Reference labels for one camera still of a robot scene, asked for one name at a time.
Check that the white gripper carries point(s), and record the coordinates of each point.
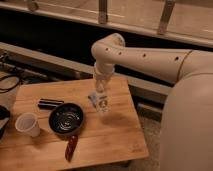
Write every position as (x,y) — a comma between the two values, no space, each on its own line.
(102,75)

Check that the clear bottle with white label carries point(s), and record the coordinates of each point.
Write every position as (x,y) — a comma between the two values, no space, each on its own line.
(101,97)

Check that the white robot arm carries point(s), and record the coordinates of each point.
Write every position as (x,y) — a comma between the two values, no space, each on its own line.
(186,137)

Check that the blue sponge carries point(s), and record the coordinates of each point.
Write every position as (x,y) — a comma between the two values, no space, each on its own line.
(92,98)

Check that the black bowl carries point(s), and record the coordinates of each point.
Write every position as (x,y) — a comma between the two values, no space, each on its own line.
(66,119)

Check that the black rectangular case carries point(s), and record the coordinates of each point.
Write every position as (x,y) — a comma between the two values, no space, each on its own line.
(49,104)

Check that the red chili pepper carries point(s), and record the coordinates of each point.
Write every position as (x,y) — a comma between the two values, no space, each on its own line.
(71,145)

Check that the translucent plastic cup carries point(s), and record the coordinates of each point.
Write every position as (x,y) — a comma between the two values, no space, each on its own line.
(27,123)

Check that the dark object at left edge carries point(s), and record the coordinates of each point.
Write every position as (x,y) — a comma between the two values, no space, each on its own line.
(4,118)

